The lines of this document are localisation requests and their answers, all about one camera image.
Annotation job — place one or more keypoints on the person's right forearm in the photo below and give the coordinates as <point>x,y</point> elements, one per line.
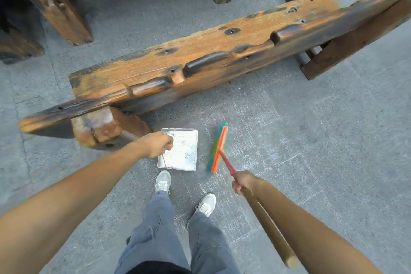
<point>305,229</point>

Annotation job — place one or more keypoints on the person's left white shoe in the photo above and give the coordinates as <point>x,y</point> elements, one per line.
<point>163,182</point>

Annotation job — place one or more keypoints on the person's left hand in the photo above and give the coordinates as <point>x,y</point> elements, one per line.
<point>157,145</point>

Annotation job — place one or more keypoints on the person's left leg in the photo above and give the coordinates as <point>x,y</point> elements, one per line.
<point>154,235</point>

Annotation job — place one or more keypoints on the large rustic wooden table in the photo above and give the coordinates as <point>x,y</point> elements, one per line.
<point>54,10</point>

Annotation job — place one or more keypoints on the person's white shoe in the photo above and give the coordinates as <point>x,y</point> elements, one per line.
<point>163,182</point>
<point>206,204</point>

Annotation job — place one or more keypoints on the person's right leg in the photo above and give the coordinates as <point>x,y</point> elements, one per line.
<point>208,245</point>

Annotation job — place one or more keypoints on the person's black shirt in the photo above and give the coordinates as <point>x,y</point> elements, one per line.
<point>154,269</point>

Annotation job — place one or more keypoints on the person's leg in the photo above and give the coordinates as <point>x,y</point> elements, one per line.
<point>154,235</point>
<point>208,245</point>

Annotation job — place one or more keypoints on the person's right white shoe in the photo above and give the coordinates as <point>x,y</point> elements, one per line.
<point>206,204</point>

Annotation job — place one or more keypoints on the person's left forearm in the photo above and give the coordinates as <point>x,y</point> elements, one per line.
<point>64,203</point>

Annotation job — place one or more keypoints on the square metal dustpan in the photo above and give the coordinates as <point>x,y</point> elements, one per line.
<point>183,151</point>

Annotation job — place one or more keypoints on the person's right hand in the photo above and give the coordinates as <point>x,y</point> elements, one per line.
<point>244,182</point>

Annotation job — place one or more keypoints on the rustic wooden backrest bench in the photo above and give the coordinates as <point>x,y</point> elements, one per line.
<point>224,49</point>

